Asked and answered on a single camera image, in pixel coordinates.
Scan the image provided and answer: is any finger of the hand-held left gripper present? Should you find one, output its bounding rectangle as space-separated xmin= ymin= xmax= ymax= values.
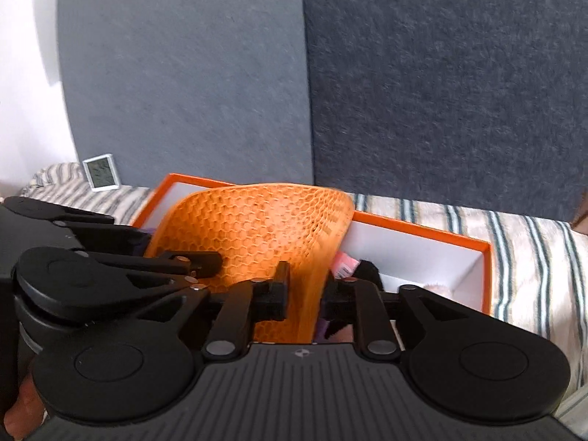
xmin=86 ymin=251 xmax=225 ymax=306
xmin=2 ymin=195 xmax=155 ymax=259

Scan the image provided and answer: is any white digital clock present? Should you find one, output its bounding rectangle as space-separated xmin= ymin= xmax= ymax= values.
xmin=82 ymin=153 xmax=122 ymax=193

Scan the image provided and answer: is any orange cardboard box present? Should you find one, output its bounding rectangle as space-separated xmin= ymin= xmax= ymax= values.
xmin=133 ymin=173 xmax=493 ymax=319

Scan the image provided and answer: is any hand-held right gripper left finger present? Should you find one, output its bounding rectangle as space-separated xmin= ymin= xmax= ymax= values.
xmin=92 ymin=261 xmax=291 ymax=360

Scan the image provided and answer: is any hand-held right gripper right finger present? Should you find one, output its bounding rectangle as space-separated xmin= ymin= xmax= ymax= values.
xmin=322 ymin=277 xmax=479 ymax=360

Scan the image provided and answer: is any pink packet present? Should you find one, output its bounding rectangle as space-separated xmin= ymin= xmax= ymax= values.
xmin=334 ymin=252 xmax=360 ymax=280

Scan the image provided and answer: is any orange honeycomb silicone mat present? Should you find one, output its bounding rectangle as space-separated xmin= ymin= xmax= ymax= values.
xmin=144 ymin=183 xmax=355 ymax=344

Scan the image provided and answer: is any dark blue felt wall panel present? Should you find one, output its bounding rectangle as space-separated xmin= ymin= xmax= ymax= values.
xmin=301 ymin=0 xmax=588 ymax=224

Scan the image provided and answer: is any black fuzzy scrunchie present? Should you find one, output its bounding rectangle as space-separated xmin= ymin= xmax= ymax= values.
xmin=353 ymin=259 xmax=386 ymax=291

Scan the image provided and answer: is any purple cloth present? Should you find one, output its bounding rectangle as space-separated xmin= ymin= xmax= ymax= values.
xmin=315 ymin=319 xmax=355 ymax=344

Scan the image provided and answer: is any striped blanket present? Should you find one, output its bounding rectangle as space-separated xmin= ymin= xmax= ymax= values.
xmin=18 ymin=162 xmax=588 ymax=441

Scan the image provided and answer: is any grey felt wall panel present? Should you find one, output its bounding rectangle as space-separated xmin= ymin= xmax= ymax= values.
xmin=55 ymin=0 xmax=315 ymax=190

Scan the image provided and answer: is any person's left hand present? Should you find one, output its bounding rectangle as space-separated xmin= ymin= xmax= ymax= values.
xmin=7 ymin=374 xmax=49 ymax=440

